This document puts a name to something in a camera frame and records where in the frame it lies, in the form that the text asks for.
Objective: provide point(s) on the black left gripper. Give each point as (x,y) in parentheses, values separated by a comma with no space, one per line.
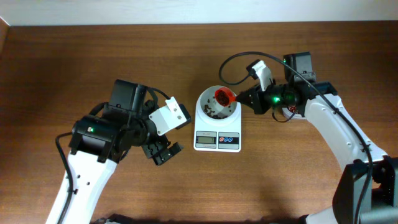
(153,152)

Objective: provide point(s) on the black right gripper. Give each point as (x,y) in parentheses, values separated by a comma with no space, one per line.
(257,99)

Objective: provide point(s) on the orange measuring scoop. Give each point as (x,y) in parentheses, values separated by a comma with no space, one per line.
(224,96)

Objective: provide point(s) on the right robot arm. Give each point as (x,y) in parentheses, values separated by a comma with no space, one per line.
(367,190)

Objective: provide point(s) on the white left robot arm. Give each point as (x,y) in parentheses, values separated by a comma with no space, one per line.
(82,184)

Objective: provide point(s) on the white digital kitchen scale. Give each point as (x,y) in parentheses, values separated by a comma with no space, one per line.
(218,135)

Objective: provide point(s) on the white bowl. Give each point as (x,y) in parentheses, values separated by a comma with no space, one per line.
(210,92)

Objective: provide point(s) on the red beans in bowl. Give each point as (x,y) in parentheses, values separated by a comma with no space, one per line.
(214,110)

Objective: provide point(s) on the clear plastic bean container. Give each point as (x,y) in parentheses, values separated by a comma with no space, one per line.
(294,115)

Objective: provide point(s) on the red adzuki beans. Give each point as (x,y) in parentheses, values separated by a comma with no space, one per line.
(292,109)

